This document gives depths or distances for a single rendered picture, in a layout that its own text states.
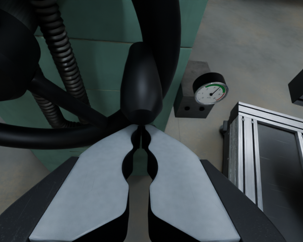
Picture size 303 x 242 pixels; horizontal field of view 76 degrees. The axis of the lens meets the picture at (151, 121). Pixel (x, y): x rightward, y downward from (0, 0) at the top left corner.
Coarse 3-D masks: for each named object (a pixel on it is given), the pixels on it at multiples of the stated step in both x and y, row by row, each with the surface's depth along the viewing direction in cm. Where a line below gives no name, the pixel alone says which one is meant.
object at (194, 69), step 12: (192, 60) 48; (192, 72) 46; (204, 72) 46; (180, 84) 43; (192, 84) 43; (180, 96) 43; (192, 96) 41; (180, 108) 44; (192, 108) 45; (204, 108) 45
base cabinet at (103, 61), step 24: (48, 48) 34; (96, 48) 35; (120, 48) 35; (48, 72) 38; (96, 72) 39; (120, 72) 39; (24, 96) 44; (96, 96) 45; (168, 96) 46; (24, 120) 51; (72, 120) 52; (48, 168) 80; (144, 168) 85
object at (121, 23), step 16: (64, 0) 28; (80, 0) 28; (96, 0) 28; (112, 0) 28; (128, 0) 28; (192, 0) 29; (64, 16) 30; (80, 16) 30; (96, 16) 30; (112, 16) 30; (128, 16) 30; (192, 16) 31; (80, 32) 32; (96, 32) 32; (112, 32) 32; (128, 32) 32; (192, 32) 33
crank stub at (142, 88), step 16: (144, 48) 13; (128, 64) 12; (144, 64) 11; (128, 80) 11; (144, 80) 10; (128, 96) 10; (144, 96) 10; (160, 96) 11; (128, 112) 10; (144, 112) 10
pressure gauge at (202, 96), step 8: (200, 80) 36; (208, 80) 35; (216, 80) 34; (224, 80) 36; (200, 88) 35; (208, 88) 35; (216, 88) 35; (224, 88) 36; (200, 96) 37; (208, 96) 37; (216, 96) 37; (224, 96) 37; (208, 104) 39
